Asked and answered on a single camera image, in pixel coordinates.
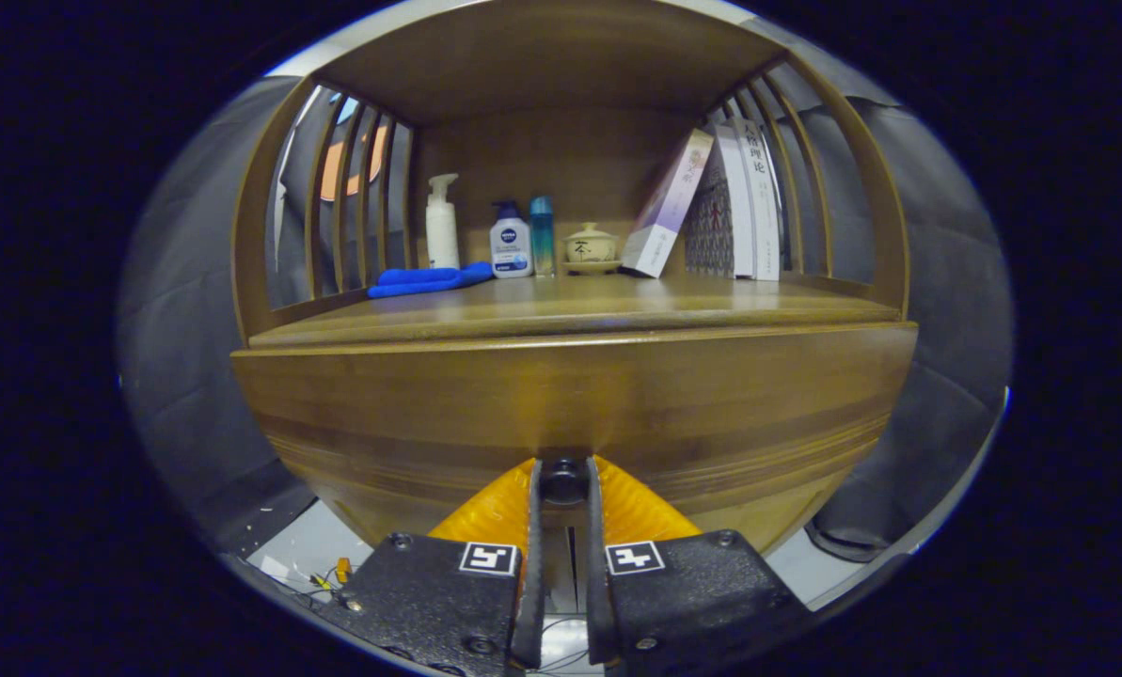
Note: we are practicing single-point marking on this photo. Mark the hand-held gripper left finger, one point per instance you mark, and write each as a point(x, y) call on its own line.
point(530, 602)

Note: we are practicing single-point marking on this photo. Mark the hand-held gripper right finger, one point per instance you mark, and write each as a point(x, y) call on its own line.
point(598, 602)

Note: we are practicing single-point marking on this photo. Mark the wooden drawer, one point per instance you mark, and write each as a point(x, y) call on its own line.
point(570, 395)

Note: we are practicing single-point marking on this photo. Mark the wooden countertop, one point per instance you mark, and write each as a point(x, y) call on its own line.
point(570, 306)

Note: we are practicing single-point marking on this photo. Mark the wooden cabinet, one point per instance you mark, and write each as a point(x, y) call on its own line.
point(560, 56)

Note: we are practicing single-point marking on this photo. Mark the small orange connector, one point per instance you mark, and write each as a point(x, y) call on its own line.
point(343, 570)

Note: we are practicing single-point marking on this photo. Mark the blue folded cloth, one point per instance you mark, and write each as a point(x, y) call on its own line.
point(419, 280)

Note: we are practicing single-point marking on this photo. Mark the beige lidded teacup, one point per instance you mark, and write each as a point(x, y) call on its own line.
point(591, 249)

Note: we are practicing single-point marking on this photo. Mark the white bottle blue label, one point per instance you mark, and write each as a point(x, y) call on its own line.
point(511, 249)

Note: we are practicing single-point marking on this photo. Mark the teal glass bottle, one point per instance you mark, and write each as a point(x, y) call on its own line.
point(542, 235)

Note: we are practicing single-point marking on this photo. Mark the white pump bottle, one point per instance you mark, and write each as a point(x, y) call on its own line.
point(442, 235)

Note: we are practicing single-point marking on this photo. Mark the grey patterned book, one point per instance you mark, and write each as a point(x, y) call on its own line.
point(711, 226)

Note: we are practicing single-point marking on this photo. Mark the purple white box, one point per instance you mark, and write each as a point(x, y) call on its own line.
point(664, 212)

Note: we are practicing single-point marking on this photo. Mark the black backdrop cloth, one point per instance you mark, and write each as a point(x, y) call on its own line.
point(194, 357)

